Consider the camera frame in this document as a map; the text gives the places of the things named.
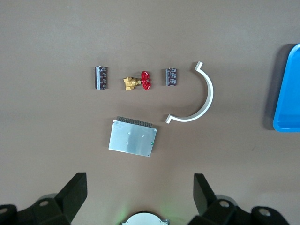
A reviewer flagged blue plastic tray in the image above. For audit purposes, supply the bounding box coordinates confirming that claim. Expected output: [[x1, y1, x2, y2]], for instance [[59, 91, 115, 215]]
[[272, 43, 300, 132]]

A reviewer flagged small black connector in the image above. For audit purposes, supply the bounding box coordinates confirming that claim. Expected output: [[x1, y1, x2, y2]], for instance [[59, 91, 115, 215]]
[[165, 67, 178, 88]]

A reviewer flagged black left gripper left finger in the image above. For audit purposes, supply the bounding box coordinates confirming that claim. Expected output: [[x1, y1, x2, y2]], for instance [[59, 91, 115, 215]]
[[0, 172, 88, 225]]

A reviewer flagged long dark brown capacitor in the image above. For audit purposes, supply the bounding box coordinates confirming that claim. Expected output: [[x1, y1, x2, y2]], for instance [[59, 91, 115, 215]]
[[94, 66, 109, 90]]

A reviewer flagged brass valve red handwheel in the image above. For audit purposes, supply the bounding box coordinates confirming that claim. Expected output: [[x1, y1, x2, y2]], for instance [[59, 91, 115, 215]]
[[123, 71, 152, 91]]

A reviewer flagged white half-ring pipe clamp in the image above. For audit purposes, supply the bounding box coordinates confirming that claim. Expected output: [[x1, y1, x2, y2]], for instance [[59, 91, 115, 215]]
[[165, 61, 214, 124]]

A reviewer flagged silver metal power supply box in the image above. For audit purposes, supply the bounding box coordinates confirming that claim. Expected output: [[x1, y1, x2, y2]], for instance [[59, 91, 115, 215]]
[[108, 115, 158, 158]]

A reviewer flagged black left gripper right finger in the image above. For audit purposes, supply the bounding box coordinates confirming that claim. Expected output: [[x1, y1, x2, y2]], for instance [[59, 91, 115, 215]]
[[189, 173, 291, 225]]

